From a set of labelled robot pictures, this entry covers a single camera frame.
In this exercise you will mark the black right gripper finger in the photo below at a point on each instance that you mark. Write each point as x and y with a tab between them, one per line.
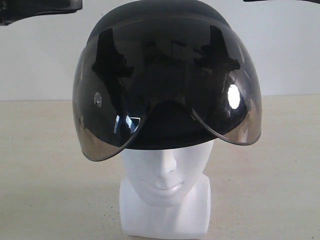
15	10

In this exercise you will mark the black helmet with tinted visor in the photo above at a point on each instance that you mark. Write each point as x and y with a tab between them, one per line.
164	74

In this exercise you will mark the white mannequin head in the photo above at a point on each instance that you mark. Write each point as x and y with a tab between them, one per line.
166	185

